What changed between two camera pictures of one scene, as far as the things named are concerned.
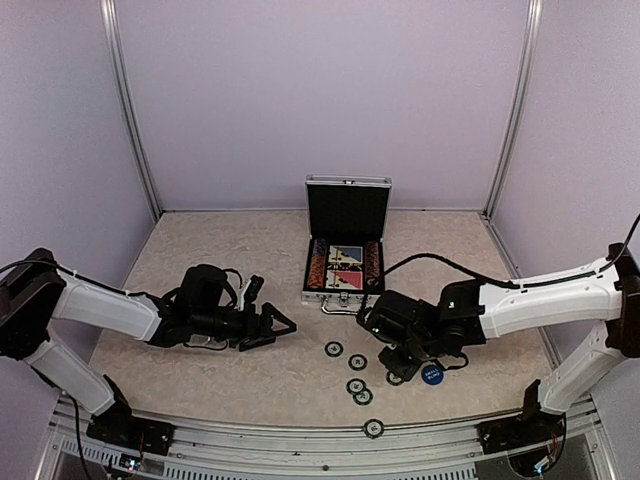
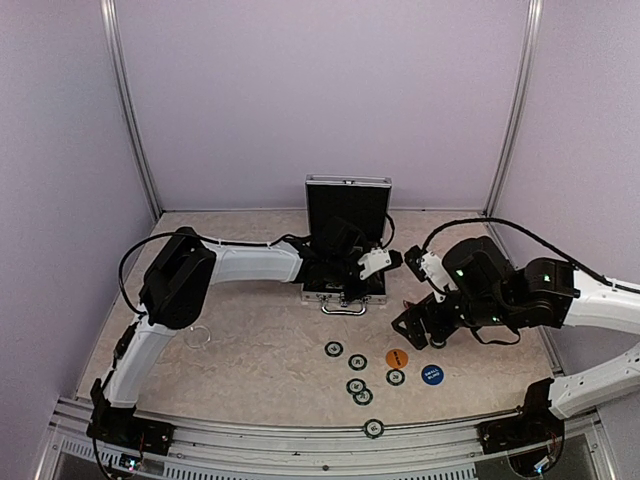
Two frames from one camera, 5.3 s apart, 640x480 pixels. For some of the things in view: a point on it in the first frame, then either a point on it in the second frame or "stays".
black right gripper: x=404 y=370 -> x=427 y=308
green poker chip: x=364 y=398 stays
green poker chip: x=355 y=385 stays
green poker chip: x=373 y=428 stays
